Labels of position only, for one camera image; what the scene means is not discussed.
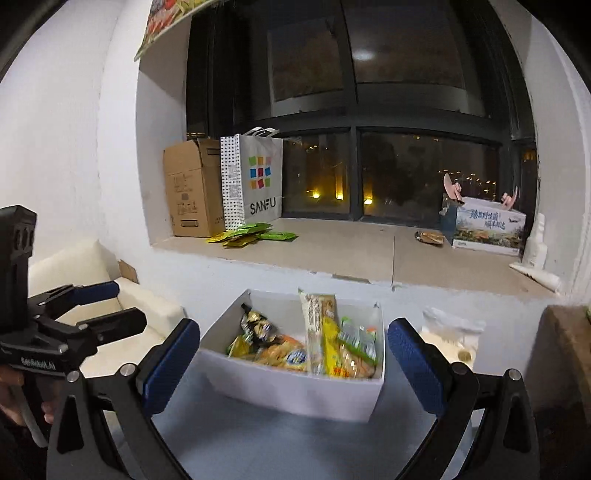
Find printed tissue box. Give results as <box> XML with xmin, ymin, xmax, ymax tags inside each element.
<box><xmin>452</xmin><ymin>197</ymin><xmax>528</xmax><ymax>257</ymax></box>

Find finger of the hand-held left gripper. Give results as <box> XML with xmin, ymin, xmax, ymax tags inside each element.
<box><xmin>36</xmin><ymin>308</ymin><xmax>148</xmax><ymax>343</ymax></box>
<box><xmin>27</xmin><ymin>280</ymin><xmax>121</xmax><ymax>320</ymax></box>

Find colourful printed poster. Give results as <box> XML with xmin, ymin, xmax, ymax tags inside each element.
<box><xmin>134</xmin><ymin>0</ymin><xmax>228</xmax><ymax>62</ymax></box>

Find cream sofa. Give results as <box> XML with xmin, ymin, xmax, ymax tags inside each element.
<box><xmin>28</xmin><ymin>237</ymin><xmax>186</xmax><ymax>380</ymax></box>

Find cardboard scrap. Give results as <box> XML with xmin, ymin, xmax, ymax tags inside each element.
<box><xmin>117</xmin><ymin>259</ymin><xmax>140</xmax><ymax>285</ymax></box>

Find orange snack packet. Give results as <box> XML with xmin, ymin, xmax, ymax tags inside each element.
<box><xmin>254</xmin><ymin>335</ymin><xmax>310</xmax><ymax>373</ymax></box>

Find pile of green packets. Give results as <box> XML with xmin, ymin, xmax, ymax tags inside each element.
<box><xmin>204</xmin><ymin>222</ymin><xmax>298</xmax><ymax>248</ymax></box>

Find rice cracker packet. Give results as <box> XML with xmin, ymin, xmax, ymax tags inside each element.
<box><xmin>332</xmin><ymin>351</ymin><xmax>378</xmax><ymax>380</ymax></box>

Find brown cardboard box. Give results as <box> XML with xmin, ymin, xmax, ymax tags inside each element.
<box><xmin>163</xmin><ymin>137</ymin><xmax>227</xmax><ymax>239</ymax></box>

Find brown cabinet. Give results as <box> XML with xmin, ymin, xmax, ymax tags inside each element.
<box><xmin>531</xmin><ymin>305</ymin><xmax>591</xmax><ymax>418</ymax></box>

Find small blue box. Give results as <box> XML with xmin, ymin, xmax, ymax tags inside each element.
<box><xmin>438</xmin><ymin>194</ymin><xmax>461</xmax><ymax>246</ymax></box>

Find person's left hand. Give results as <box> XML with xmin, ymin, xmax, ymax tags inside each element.
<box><xmin>0</xmin><ymin>367</ymin><xmax>57</xmax><ymax>428</ymax></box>

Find dark window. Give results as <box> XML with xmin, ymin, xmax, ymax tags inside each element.
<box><xmin>185</xmin><ymin>0</ymin><xmax>539</xmax><ymax>223</ymax></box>

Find clear plastic bag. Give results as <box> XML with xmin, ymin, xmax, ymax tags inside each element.
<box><xmin>422</xmin><ymin>307</ymin><xmax>487</xmax><ymax>366</ymax></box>

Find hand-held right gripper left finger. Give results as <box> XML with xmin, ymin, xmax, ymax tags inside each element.
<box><xmin>45</xmin><ymin>318</ymin><xmax>201</xmax><ymax>480</ymax></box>

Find white bottle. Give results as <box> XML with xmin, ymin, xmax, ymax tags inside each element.
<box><xmin>526</xmin><ymin>213</ymin><xmax>548</xmax><ymax>269</ymax></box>
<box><xmin>509</xmin><ymin>262</ymin><xmax>563</xmax><ymax>294</ymax></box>

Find white cardboard box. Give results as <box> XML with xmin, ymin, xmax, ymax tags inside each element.
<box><xmin>196</xmin><ymin>288</ymin><xmax>386</xmax><ymax>424</ymax></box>

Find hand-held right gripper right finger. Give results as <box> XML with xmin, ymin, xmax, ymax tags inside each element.
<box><xmin>387</xmin><ymin>318</ymin><xmax>541</xmax><ymax>480</ymax></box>

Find green and yellow snack packet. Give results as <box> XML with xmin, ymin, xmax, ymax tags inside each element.
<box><xmin>226</xmin><ymin>335</ymin><xmax>259</xmax><ymax>360</ymax></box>

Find beige snack packet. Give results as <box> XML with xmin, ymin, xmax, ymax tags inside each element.
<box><xmin>298</xmin><ymin>288</ymin><xmax>338</xmax><ymax>375</ymax></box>

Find black snack bag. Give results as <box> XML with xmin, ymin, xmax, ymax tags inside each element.
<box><xmin>240</xmin><ymin>302</ymin><xmax>279</xmax><ymax>345</ymax></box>

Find green and white snack packet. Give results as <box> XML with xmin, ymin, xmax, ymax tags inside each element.
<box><xmin>339</xmin><ymin>316</ymin><xmax>379</xmax><ymax>361</ymax></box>

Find white shopping bag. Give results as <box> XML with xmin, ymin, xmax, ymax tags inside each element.
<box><xmin>220</xmin><ymin>127</ymin><xmax>284</xmax><ymax>231</ymax></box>

